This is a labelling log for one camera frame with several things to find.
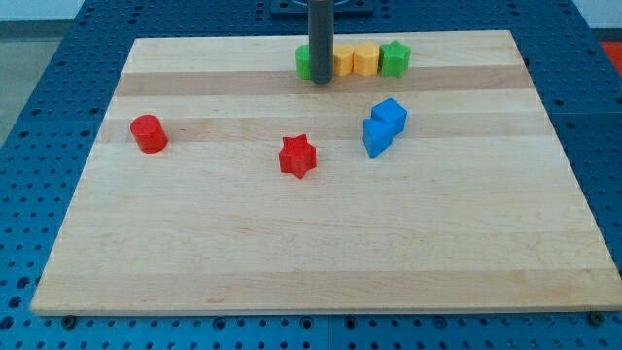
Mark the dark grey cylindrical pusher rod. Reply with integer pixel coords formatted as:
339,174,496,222
308,0,334,85

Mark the green cylinder block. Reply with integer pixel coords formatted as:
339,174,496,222
294,44,312,80

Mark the yellow heart block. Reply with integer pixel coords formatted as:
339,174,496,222
333,44,355,77

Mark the yellow hexagon block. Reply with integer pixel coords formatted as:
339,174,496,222
353,42,380,77

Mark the green star block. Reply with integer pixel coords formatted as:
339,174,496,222
379,40,411,78

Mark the blue cube block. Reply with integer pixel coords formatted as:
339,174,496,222
371,98,408,135

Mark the blue triangle block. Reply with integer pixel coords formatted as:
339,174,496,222
362,119,395,158

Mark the red star block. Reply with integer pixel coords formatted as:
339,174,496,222
278,134,317,179

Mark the light wooden board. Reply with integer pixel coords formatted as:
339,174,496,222
31,30,621,316

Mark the red cylinder block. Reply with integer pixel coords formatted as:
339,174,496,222
129,115,168,154

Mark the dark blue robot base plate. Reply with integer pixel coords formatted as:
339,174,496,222
267,0,373,18

